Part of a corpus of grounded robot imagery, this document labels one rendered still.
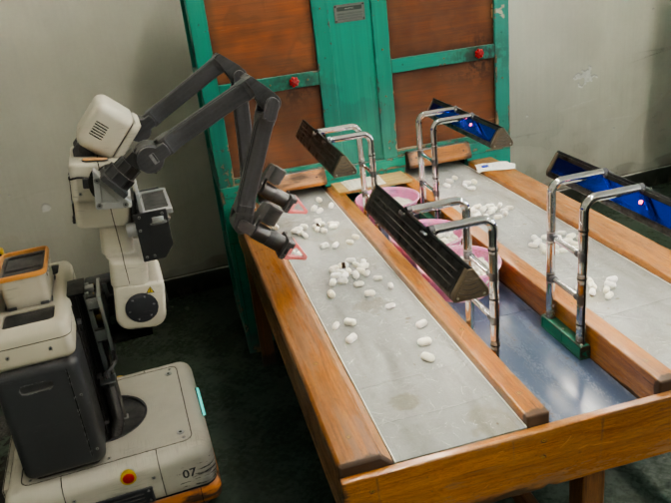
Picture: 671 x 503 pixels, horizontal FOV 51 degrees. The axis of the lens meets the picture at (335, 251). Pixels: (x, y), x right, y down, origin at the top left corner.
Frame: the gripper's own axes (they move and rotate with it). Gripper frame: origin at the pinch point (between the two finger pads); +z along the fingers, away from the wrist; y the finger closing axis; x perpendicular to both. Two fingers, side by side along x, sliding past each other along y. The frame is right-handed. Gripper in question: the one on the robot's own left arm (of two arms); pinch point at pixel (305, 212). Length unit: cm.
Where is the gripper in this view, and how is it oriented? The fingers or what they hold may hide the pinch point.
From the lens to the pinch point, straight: 269.1
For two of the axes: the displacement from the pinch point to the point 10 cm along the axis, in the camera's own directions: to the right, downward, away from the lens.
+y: -2.7, -3.5, 9.0
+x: -5.3, 8.3, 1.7
